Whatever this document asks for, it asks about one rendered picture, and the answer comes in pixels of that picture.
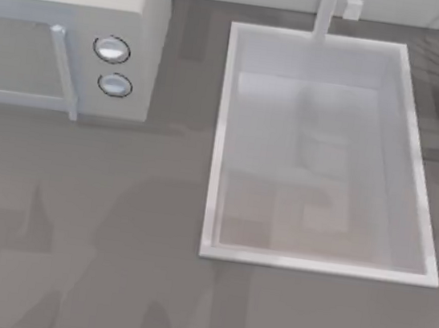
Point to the white sink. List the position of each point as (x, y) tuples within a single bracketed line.
[(324, 165)]

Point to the pale microwave oven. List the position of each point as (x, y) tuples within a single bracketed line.
[(141, 81)]

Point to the small microwave knob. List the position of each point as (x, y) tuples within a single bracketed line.
[(114, 84)]

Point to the large microwave knob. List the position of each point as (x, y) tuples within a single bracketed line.
[(111, 49)]

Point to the tall white tap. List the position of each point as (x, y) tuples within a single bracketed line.
[(325, 12)]

